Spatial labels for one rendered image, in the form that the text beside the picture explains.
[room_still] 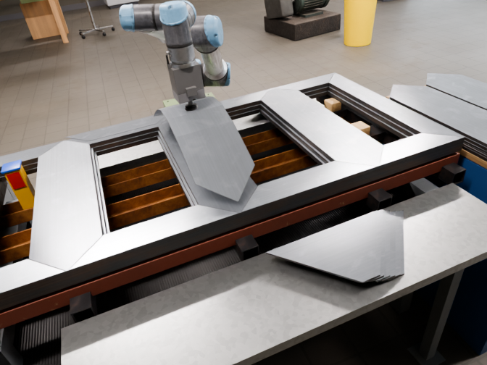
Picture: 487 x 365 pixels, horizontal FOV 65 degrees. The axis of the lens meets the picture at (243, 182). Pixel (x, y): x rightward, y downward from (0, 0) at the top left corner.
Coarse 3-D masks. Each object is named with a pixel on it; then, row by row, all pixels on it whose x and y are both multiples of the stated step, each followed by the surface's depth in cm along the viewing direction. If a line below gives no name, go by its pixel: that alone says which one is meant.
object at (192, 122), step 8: (200, 112) 117; (208, 112) 117; (216, 112) 117; (224, 112) 117; (168, 120) 114; (176, 120) 114; (184, 120) 114; (192, 120) 114; (200, 120) 115; (208, 120) 115; (216, 120) 115; (224, 120) 115; (232, 120) 115; (176, 128) 112; (184, 128) 112; (192, 128) 112; (200, 128) 112; (176, 136) 110
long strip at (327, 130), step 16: (272, 96) 163; (288, 96) 162; (304, 96) 160; (288, 112) 149; (304, 112) 148; (320, 112) 146; (304, 128) 137; (320, 128) 136; (336, 128) 135; (352, 128) 134; (320, 144) 127; (336, 144) 126; (352, 144) 125; (368, 144) 124; (336, 160) 118; (352, 160) 117; (368, 160) 116
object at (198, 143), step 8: (208, 128) 113; (216, 128) 113; (224, 128) 113; (232, 128) 113; (184, 136) 110; (192, 136) 111; (200, 136) 111; (208, 136) 111; (216, 136) 111; (224, 136) 112; (232, 136) 112; (240, 136) 112; (184, 144) 109; (192, 144) 109; (200, 144) 109; (208, 144) 110; (216, 144) 110; (224, 144) 110; (232, 144) 110; (184, 152) 108; (192, 152) 108; (200, 152) 108
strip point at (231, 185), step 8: (248, 168) 107; (224, 176) 105; (232, 176) 106; (240, 176) 106; (248, 176) 106; (200, 184) 103; (208, 184) 104; (216, 184) 104; (224, 184) 104; (232, 184) 105; (240, 184) 105; (216, 192) 103; (224, 192) 103; (232, 192) 103; (240, 192) 104
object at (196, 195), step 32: (352, 96) 157; (160, 128) 149; (288, 128) 142; (32, 160) 138; (96, 160) 139; (320, 160) 125; (416, 160) 119; (96, 192) 118; (192, 192) 112; (320, 192) 110; (224, 224) 102; (128, 256) 95; (32, 288) 89
